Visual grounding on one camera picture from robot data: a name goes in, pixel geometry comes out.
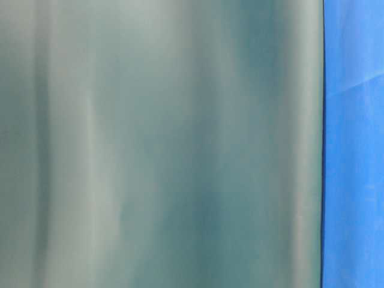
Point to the teal background curtain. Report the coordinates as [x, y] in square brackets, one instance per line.
[161, 143]

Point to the blue table cloth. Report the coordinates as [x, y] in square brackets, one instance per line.
[353, 177]

